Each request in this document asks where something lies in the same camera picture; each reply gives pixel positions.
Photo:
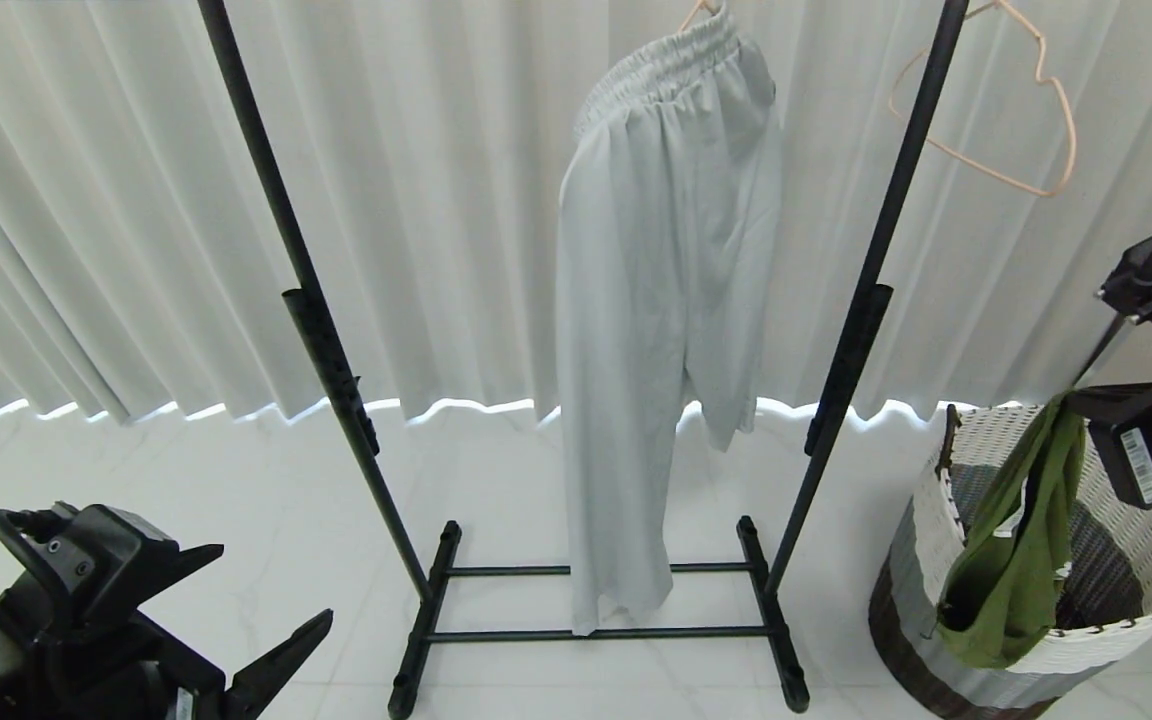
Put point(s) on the pink clothes hanger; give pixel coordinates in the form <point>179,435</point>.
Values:
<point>1073,140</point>
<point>696,12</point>

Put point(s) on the green garment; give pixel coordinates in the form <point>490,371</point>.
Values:
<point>1026,560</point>

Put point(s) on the white curtain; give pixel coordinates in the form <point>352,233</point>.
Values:
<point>136,250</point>

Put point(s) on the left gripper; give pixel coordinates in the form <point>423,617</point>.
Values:
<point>116,690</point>

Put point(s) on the black clothes rack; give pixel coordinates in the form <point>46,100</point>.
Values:
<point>331,365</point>

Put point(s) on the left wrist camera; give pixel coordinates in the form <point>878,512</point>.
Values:
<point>96,580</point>

